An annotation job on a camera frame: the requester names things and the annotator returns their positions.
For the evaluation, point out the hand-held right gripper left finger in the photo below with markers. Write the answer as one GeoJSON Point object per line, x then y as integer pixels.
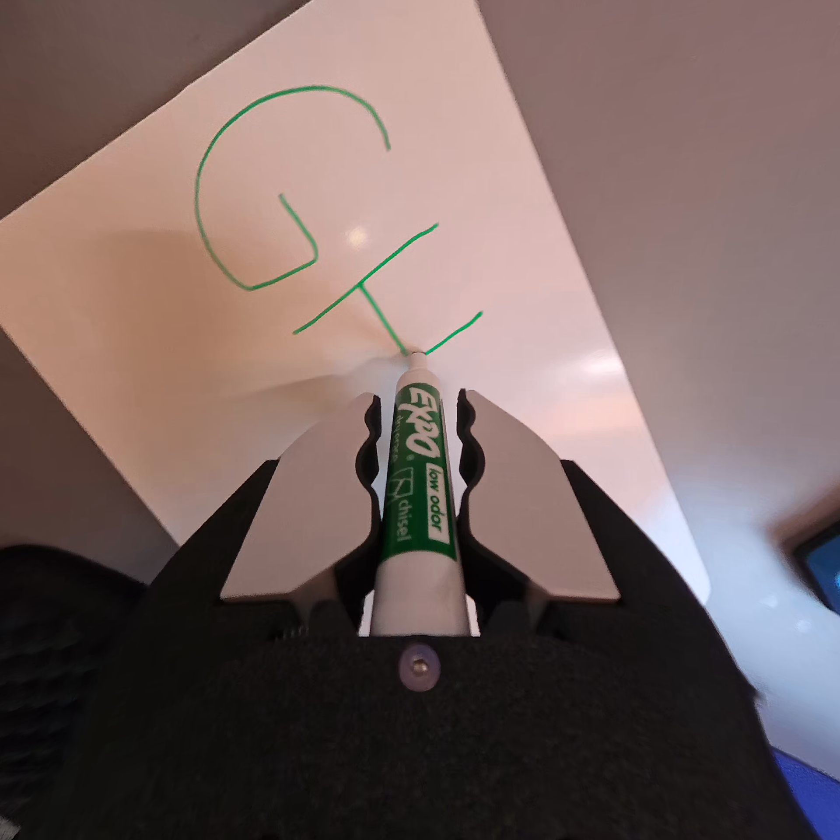
{"type": "Point", "coordinates": [295, 525]}

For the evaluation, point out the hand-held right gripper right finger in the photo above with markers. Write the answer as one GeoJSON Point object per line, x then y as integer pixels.
{"type": "Point", "coordinates": [538, 525]}

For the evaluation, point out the green dry-erase marker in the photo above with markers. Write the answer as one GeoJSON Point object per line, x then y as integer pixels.
{"type": "Point", "coordinates": [418, 512]}

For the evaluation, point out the white whiteboard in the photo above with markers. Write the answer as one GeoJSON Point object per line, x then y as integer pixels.
{"type": "Point", "coordinates": [131, 328]}

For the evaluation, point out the blue whiteboard eraser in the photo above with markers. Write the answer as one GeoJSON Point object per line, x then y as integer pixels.
{"type": "Point", "coordinates": [824, 567]}

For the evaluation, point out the black textured wrist pad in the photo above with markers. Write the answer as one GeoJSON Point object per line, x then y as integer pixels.
{"type": "Point", "coordinates": [59, 683]}

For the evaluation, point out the blue plastic bin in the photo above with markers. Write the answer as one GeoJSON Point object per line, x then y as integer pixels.
{"type": "Point", "coordinates": [811, 775]}

